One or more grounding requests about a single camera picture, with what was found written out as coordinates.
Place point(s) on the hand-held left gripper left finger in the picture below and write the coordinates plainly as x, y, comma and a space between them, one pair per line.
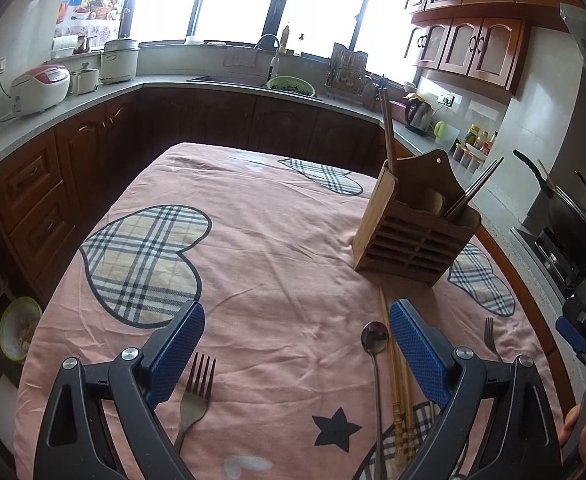
175, 355

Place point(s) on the small wall outlet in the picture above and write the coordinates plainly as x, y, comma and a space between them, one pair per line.
448, 99

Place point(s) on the sink faucet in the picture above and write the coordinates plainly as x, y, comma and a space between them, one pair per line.
274, 60

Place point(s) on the kitchen window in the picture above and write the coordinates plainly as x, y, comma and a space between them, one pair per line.
233, 0

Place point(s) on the small white pot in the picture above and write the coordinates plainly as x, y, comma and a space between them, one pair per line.
84, 80

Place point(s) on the wooden wall cabinets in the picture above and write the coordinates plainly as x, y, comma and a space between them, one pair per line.
478, 45

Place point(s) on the wooden chopstick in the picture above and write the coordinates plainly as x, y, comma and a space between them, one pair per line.
385, 130
391, 130
410, 420
390, 360

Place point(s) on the row of spice jars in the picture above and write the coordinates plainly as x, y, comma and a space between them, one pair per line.
468, 157

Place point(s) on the green cup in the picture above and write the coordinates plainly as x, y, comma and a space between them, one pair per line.
440, 129

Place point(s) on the gas stove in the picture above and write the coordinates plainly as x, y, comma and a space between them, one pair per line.
553, 260

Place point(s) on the paper towel roll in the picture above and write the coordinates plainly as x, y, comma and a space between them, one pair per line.
64, 46

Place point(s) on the steel fork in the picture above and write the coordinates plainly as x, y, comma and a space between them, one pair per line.
490, 335
193, 407

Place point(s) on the green colander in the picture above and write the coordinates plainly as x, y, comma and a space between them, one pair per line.
290, 86

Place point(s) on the grey kitchen countertop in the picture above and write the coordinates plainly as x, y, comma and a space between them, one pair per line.
73, 110

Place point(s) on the steel electric kettle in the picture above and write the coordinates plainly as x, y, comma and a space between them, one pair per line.
419, 115

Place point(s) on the wooden utensil holder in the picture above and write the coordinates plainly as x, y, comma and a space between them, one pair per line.
413, 245

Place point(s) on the green bowl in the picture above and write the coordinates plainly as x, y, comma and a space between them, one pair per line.
20, 330

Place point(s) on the steel spoon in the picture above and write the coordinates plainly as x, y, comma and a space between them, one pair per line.
374, 336

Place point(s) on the person's right hand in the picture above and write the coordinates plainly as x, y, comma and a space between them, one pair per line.
569, 425

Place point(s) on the black wok with lid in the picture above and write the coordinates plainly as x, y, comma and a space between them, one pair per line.
583, 240

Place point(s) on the wooden knife rack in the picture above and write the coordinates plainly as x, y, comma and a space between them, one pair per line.
345, 70

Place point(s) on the large white rice cooker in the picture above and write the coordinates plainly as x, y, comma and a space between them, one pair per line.
119, 60

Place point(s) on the yellow bottle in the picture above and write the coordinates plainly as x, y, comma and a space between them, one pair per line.
286, 40

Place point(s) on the white and pink rice cooker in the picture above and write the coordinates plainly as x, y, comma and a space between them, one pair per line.
40, 90

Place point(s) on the wooden base cabinets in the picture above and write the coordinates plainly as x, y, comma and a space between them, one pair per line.
73, 170

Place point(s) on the pink heart-print tablecloth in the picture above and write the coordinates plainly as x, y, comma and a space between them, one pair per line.
273, 240

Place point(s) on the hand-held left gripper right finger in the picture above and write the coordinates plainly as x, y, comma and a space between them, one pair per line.
420, 350

